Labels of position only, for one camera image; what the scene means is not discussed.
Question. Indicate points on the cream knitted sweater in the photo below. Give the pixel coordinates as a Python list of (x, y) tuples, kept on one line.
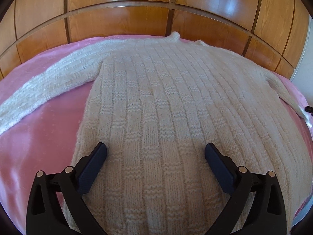
[(156, 103)]

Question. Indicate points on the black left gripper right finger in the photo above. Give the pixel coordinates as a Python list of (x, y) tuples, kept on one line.
[(267, 214)]

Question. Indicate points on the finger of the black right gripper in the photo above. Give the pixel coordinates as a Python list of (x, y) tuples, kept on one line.
[(309, 109)]

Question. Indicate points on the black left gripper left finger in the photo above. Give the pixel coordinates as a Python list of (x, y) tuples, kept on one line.
[(44, 213)]

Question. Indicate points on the pink bedspread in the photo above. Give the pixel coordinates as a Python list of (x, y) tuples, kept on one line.
[(45, 139)]

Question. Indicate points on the wooden headboard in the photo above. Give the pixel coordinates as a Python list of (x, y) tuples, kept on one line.
[(272, 33)]

